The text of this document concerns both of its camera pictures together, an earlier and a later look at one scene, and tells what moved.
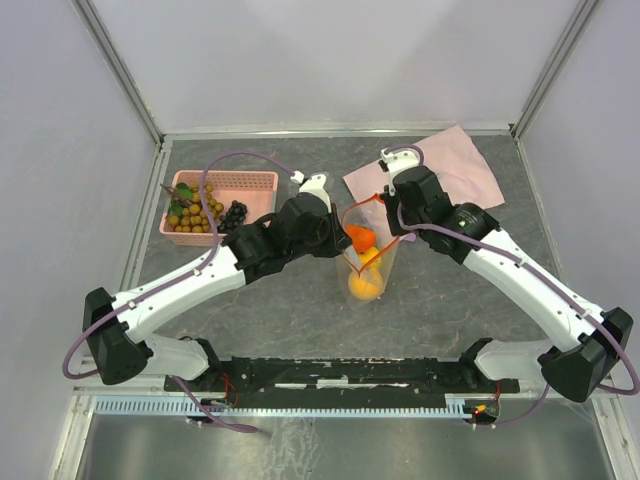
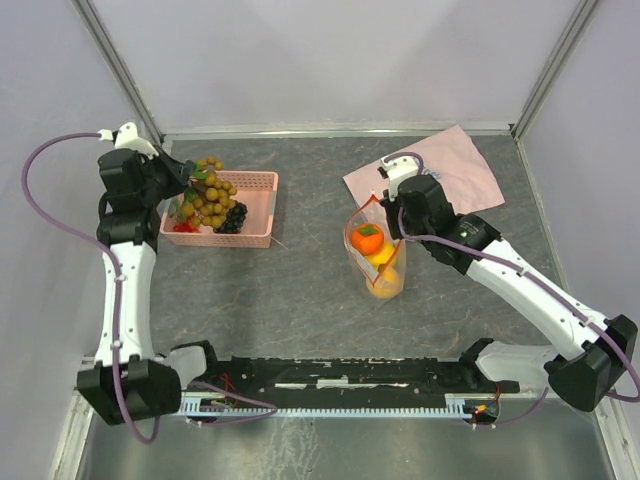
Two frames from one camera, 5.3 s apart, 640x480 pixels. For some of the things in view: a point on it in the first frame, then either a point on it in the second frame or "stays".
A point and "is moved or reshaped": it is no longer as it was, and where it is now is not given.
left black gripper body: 333,244 → 163,178
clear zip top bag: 363,268 is moved or reshaped
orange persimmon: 363,237 is moved or reshaped
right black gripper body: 392,207 stays
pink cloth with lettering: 466,180 stays
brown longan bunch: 185,211 is moved or reshaped
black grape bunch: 235,216 stays
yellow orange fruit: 365,256 → 383,256
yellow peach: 366,286 → 386,285
